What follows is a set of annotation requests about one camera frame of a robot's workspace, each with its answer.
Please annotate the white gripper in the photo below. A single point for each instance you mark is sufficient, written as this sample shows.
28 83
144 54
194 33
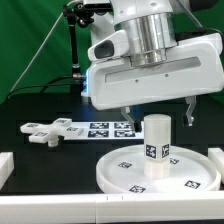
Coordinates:
192 68

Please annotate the white round table top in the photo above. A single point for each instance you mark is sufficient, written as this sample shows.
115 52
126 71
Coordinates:
128 170

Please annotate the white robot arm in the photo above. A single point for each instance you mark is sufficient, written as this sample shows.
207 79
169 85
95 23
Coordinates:
136 58

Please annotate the white right block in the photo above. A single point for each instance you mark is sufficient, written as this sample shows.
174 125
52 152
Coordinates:
216 155

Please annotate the white block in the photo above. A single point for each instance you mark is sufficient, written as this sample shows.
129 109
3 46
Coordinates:
6 167
216 155

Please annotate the white marker sheet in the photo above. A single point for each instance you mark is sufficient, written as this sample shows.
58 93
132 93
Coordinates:
106 130

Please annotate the white cross-shaped table base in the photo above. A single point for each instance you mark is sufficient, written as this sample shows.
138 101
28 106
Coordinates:
50 133

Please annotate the white left block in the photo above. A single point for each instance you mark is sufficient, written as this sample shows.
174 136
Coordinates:
6 167

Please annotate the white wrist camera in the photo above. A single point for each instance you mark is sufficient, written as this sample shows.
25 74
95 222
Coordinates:
113 46

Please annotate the white front rail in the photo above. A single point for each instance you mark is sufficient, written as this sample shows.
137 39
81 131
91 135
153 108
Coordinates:
111 208

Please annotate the black camera stand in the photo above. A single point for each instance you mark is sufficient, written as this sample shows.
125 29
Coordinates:
77 15

